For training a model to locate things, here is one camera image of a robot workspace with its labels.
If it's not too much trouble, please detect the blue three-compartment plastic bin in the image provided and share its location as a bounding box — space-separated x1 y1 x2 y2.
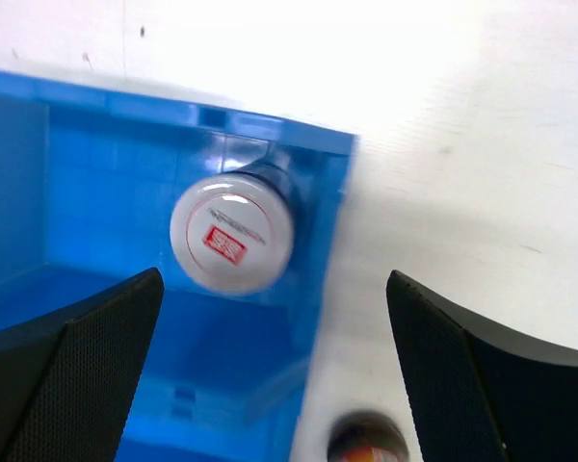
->
0 71 355 461

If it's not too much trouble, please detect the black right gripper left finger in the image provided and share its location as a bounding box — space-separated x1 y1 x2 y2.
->
0 268 164 461

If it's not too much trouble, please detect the red-lid chili jar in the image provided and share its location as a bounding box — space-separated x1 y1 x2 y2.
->
327 410 410 462

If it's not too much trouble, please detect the white-lid sauce jar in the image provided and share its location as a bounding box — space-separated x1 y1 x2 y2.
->
170 146 321 295

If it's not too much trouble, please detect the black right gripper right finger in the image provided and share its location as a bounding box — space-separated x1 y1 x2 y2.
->
386 270 578 461

